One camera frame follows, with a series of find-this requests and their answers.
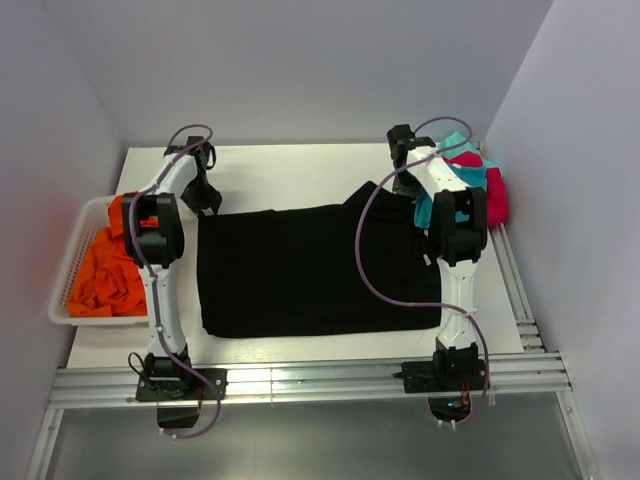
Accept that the black t-shirt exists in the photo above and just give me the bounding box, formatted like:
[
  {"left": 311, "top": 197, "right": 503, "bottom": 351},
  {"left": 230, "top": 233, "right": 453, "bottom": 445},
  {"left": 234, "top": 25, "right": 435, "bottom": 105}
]
[{"left": 197, "top": 182, "right": 441, "bottom": 339}]

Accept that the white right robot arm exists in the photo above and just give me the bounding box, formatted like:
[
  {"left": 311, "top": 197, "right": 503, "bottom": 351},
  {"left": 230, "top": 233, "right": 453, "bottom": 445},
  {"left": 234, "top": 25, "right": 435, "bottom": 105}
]
[{"left": 387, "top": 124, "right": 488, "bottom": 394}]

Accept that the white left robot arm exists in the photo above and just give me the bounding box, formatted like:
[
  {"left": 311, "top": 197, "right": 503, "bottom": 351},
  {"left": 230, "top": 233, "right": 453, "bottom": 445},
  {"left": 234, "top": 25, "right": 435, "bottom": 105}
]
[{"left": 121, "top": 136, "right": 222, "bottom": 399}]

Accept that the light turquoise shirt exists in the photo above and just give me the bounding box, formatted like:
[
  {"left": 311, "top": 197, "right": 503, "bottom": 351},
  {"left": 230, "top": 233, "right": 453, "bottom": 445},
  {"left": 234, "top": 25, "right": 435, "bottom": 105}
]
[{"left": 437, "top": 131, "right": 478, "bottom": 159}]

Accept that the teal shirt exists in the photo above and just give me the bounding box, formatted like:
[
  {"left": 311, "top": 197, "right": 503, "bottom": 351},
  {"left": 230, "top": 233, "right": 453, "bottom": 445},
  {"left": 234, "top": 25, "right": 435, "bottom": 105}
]
[{"left": 414, "top": 163, "right": 488, "bottom": 229}]

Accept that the magenta shirt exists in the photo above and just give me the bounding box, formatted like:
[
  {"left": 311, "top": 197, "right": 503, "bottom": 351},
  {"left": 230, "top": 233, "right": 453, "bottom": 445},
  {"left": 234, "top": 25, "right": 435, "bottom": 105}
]
[{"left": 446, "top": 153, "right": 509, "bottom": 227}]

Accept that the white plastic basket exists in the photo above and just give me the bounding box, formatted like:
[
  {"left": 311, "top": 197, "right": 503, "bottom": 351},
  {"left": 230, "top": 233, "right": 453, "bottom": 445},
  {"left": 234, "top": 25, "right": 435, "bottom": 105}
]
[{"left": 48, "top": 195, "right": 148, "bottom": 327}]

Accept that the orange shirt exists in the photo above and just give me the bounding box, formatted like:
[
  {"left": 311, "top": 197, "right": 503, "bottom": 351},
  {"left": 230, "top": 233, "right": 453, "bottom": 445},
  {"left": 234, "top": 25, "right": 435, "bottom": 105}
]
[{"left": 67, "top": 195, "right": 147, "bottom": 318}]

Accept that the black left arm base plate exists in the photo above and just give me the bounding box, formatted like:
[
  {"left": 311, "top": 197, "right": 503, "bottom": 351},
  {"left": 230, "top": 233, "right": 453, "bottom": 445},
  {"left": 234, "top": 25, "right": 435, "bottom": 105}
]
[{"left": 135, "top": 368, "right": 228, "bottom": 403}]

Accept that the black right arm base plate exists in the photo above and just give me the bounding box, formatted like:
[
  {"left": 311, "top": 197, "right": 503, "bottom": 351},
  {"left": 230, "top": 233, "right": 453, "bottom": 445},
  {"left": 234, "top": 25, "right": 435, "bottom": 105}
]
[{"left": 392, "top": 360, "right": 490, "bottom": 393}]

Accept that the aluminium rail frame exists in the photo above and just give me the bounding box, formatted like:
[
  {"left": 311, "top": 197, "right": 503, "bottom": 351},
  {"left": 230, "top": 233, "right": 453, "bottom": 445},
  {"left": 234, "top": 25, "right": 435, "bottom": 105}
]
[{"left": 27, "top": 139, "right": 601, "bottom": 480}]

